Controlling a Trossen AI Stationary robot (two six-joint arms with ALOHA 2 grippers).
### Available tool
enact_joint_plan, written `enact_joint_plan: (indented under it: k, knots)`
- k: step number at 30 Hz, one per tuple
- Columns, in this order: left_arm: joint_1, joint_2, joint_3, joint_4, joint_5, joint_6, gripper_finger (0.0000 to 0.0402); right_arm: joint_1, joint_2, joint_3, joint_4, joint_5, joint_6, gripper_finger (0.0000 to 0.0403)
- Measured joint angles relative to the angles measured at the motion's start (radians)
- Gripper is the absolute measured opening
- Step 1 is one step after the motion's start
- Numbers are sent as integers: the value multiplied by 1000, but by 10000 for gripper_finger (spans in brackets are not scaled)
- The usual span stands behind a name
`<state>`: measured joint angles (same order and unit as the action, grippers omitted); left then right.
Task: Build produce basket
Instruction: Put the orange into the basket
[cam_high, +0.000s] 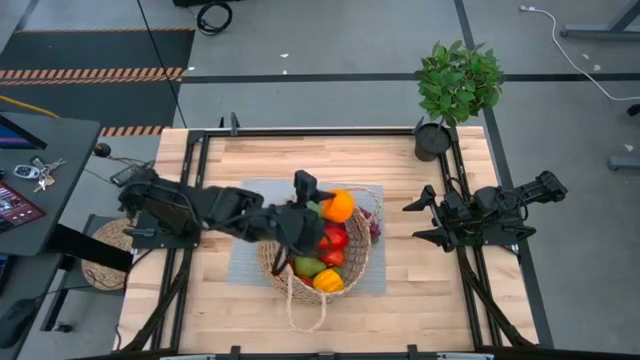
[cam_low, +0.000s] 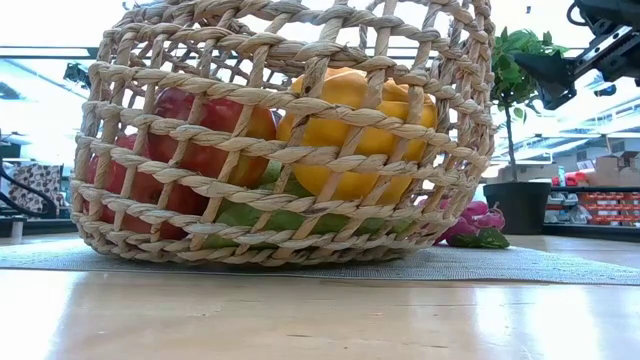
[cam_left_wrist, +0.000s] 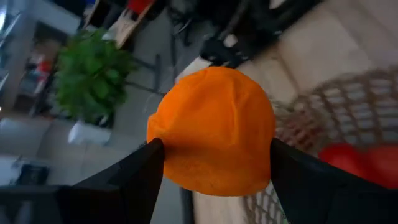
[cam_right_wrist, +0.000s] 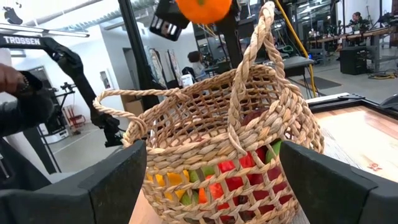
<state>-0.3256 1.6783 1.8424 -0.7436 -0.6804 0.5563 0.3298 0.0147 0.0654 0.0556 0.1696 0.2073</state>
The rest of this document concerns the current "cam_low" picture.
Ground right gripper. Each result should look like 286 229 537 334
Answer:
512 0 640 111

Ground purple grape bunch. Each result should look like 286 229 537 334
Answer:
433 199 511 250

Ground small green cucumber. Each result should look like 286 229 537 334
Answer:
319 213 417 239

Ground yellow bell pepper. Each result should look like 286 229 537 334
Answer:
276 66 440 205

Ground crimson red apple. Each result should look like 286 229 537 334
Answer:
151 88 278 190

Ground green pear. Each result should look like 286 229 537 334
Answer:
201 159 351 250

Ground woven wicker basket with handles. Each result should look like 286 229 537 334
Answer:
69 0 497 267

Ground bright red apple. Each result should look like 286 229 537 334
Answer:
83 133 210 241

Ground small red object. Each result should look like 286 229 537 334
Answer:
552 171 589 187

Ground stacked cardboard boxes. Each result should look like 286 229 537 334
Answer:
577 149 640 189

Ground artificial plant in black pot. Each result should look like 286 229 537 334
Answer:
482 25 571 237

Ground storage rack small bins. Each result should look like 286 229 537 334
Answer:
542 185 640 226

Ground grey woven placemat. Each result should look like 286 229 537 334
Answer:
0 238 640 287

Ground brown patterned cushion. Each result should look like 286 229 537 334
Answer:
7 162 64 214

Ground black curved cable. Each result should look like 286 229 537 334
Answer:
0 164 59 220

